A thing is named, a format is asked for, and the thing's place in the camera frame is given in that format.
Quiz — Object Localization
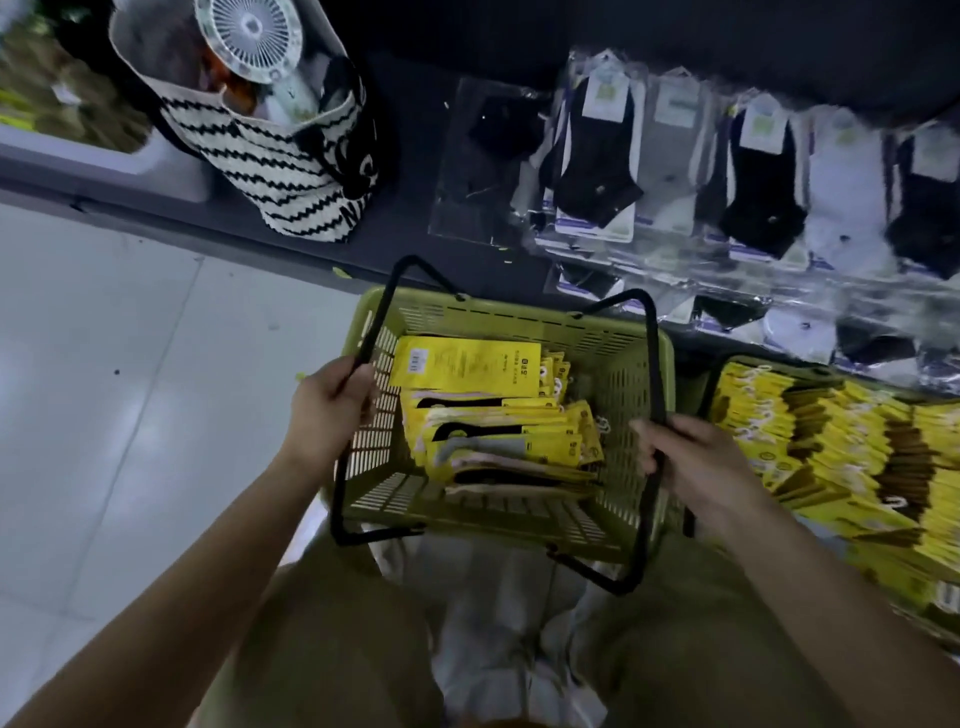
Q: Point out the person's left hand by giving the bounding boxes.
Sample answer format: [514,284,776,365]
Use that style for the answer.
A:
[281,356,380,481]

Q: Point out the person's right hand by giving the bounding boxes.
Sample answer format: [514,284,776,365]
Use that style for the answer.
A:
[628,413,774,538]

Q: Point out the pile of yellow sock packets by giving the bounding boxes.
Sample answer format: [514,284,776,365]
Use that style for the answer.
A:
[388,335,605,500]

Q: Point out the green shopping basket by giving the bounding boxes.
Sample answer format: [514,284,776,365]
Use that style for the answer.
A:
[329,254,676,598]

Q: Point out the person's right forearm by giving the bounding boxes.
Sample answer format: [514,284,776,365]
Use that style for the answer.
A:
[719,502,960,728]

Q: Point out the person's left forearm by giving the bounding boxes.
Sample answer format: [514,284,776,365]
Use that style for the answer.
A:
[7,449,339,728]

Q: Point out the green basket black rim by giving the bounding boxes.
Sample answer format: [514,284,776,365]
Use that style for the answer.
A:
[682,356,960,646]

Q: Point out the row of clear bagged socks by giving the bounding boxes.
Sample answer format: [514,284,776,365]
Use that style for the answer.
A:
[509,48,960,391]

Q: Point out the black white zigzag tote bag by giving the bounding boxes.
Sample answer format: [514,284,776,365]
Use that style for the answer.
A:
[108,0,384,245]

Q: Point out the olive trousers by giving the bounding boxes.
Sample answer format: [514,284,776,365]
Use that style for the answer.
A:
[191,517,856,728]

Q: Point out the white shirt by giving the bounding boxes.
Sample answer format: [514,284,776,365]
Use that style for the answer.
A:
[367,524,609,728]

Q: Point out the white handheld fan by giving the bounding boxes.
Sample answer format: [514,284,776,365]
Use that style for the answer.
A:
[193,0,305,85]

